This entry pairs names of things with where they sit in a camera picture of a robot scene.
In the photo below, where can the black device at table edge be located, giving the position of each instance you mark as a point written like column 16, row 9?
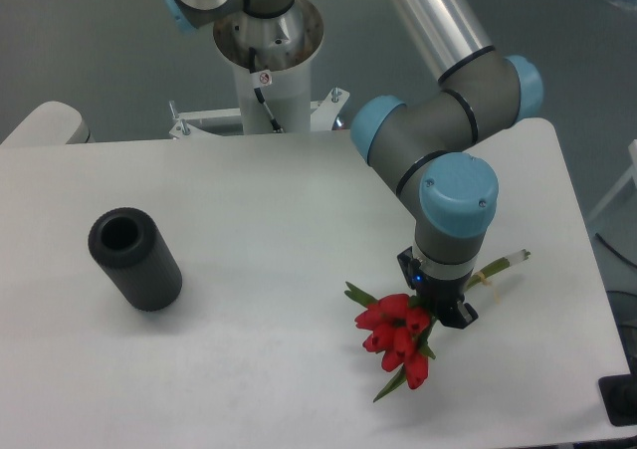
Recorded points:
column 619, row 397

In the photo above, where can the black ribbed cylindrical vase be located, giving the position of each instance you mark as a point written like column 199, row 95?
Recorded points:
column 126, row 243

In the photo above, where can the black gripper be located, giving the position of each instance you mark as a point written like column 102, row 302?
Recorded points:
column 445, row 297

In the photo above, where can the white chair back left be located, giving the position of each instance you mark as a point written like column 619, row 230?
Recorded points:
column 51, row 123

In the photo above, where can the white metal base bracket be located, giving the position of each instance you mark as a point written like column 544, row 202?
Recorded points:
column 325, row 115

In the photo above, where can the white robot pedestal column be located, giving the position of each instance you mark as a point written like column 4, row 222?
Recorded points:
column 271, row 61

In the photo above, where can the red tulip bouquet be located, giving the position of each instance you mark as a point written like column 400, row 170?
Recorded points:
column 399, row 326

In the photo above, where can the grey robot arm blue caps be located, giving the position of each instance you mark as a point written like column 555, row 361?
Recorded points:
column 420, row 152

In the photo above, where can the white frame at right edge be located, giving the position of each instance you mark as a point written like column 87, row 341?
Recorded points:
column 617, row 195

